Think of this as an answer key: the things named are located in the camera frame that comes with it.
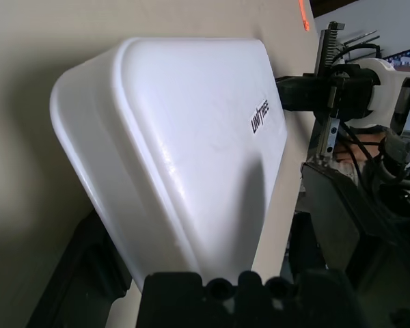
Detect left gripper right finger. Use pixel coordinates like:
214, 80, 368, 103
358, 221, 410, 328

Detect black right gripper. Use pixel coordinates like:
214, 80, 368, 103
275, 22, 380, 161

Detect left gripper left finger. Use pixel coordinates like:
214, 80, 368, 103
30, 211, 143, 328

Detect teal and orange backpack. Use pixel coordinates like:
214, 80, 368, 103
297, 0, 310, 33

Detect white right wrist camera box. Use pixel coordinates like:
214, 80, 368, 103
341, 57, 410, 130

